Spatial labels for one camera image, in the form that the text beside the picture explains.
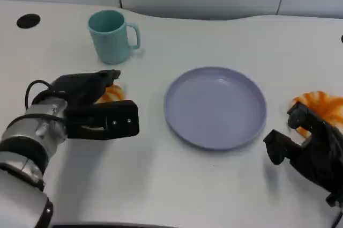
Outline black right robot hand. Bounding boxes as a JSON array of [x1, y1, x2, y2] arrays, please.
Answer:
[[263, 102, 343, 194]]

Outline orange white toy bread roll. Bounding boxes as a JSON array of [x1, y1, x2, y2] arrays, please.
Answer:
[[290, 91, 343, 138], [95, 84, 127, 104]]

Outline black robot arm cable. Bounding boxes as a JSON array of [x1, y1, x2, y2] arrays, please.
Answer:
[[25, 79, 56, 111]]

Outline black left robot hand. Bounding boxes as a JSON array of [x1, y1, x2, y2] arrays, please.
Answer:
[[50, 69, 122, 106]]

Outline lilac plate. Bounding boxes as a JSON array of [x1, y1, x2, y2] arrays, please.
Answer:
[[163, 66, 267, 151]]

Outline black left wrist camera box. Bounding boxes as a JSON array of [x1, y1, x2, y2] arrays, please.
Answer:
[[65, 100, 140, 141]]

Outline pale green mug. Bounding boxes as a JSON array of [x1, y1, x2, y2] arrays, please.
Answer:
[[87, 10, 141, 65]]

